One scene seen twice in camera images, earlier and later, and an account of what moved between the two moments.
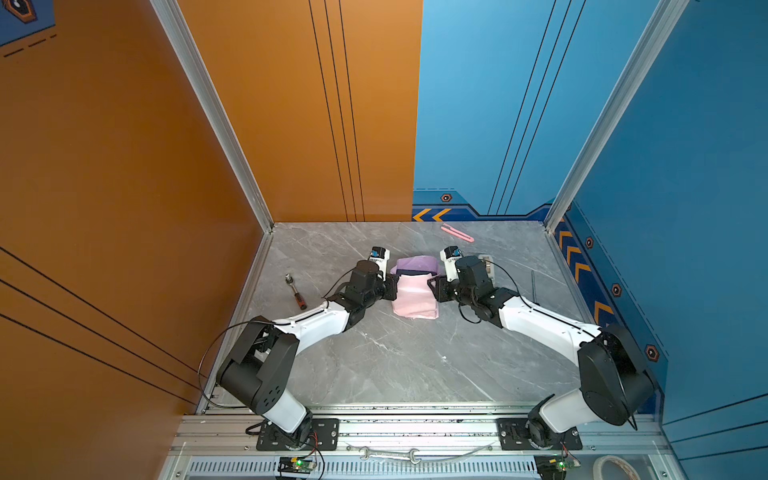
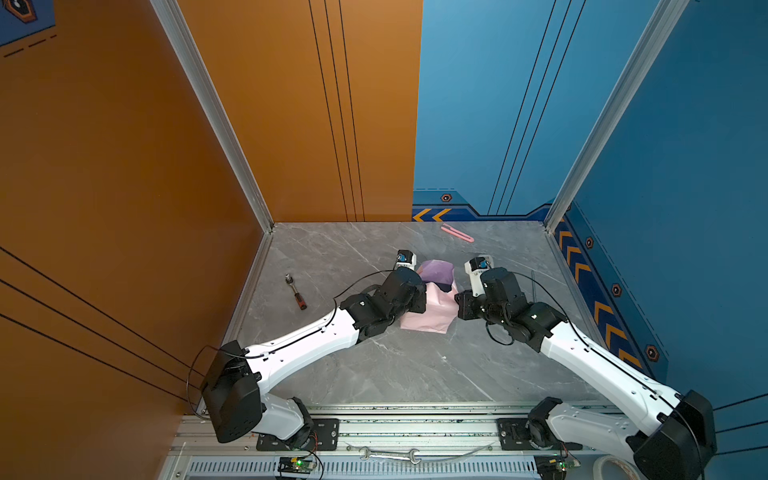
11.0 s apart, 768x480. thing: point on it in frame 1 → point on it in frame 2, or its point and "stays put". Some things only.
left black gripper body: x=381 y=291 → x=416 y=303
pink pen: x=457 y=232 stays put
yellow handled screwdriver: x=533 y=287 stays put
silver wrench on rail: x=388 y=455 stays put
